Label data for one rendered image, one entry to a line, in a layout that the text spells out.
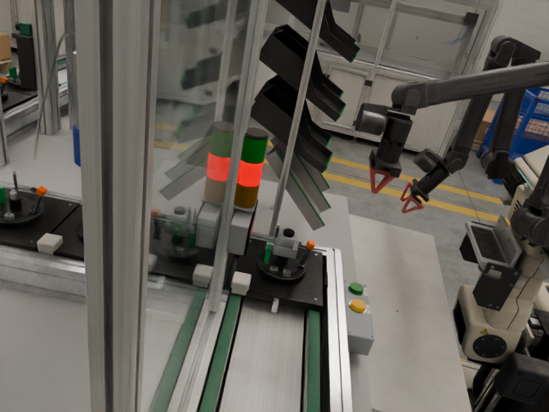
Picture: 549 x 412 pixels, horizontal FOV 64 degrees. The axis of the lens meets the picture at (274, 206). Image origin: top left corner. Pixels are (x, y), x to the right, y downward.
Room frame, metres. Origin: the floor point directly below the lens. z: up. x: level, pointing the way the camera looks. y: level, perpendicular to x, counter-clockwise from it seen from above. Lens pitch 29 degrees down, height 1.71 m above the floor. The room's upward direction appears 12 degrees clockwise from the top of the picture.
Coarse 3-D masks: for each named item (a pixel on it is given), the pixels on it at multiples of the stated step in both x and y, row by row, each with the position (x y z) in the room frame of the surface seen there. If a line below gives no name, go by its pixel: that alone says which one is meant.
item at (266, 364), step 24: (216, 312) 0.77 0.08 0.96; (264, 312) 0.85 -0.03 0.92; (288, 312) 0.87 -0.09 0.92; (312, 312) 0.86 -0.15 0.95; (216, 336) 0.70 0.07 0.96; (240, 336) 0.76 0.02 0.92; (264, 336) 0.77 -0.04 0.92; (288, 336) 0.79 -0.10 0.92; (312, 336) 0.77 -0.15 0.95; (216, 360) 0.65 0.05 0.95; (240, 360) 0.69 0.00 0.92; (264, 360) 0.70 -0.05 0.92; (288, 360) 0.71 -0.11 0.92; (312, 360) 0.70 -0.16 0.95; (192, 384) 0.57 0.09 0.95; (216, 384) 0.59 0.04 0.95; (240, 384) 0.62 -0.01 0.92; (264, 384) 0.64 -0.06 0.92; (288, 384) 0.65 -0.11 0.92; (312, 384) 0.64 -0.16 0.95; (192, 408) 0.52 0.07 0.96; (240, 408) 0.57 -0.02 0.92; (264, 408) 0.58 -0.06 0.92; (288, 408) 0.59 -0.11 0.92; (312, 408) 0.58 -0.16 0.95
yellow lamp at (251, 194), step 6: (240, 186) 0.77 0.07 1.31; (246, 186) 0.77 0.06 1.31; (252, 186) 0.77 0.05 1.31; (258, 186) 0.78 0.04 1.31; (240, 192) 0.77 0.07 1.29; (246, 192) 0.76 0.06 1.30; (252, 192) 0.77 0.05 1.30; (234, 198) 0.77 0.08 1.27; (240, 198) 0.77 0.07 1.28; (246, 198) 0.76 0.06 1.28; (252, 198) 0.77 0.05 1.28; (234, 204) 0.77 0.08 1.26; (240, 204) 0.76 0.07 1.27; (246, 204) 0.77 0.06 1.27; (252, 204) 0.77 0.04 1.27
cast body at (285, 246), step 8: (280, 232) 0.98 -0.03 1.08; (288, 232) 0.97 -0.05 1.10; (280, 240) 0.96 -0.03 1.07; (288, 240) 0.96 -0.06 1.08; (272, 248) 0.97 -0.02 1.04; (280, 248) 0.96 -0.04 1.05; (288, 248) 0.96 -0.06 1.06; (296, 248) 0.97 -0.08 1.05; (288, 256) 0.96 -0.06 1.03; (296, 256) 0.96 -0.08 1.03
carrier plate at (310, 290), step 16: (256, 240) 1.09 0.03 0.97; (240, 256) 1.00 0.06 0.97; (256, 256) 1.01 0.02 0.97; (320, 256) 1.08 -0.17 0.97; (256, 272) 0.94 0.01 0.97; (320, 272) 1.00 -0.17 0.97; (256, 288) 0.88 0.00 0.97; (272, 288) 0.89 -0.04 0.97; (288, 288) 0.90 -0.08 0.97; (304, 288) 0.92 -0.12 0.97; (320, 288) 0.93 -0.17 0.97; (288, 304) 0.86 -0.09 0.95; (304, 304) 0.86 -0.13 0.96; (320, 304) 0.87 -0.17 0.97
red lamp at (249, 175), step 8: (240, 160) 0.77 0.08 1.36; (240, 168) 0.77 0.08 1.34; (248, 168) 0.76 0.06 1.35; (256, 168) 0.77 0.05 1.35; (240, 176) 0.77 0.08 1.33; (248, 176) 0.76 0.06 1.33; (256, 176) 0.77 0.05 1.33; (240, 184) 0.77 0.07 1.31; (248, 184) 0.76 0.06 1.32; (256, 184) 0.77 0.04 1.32
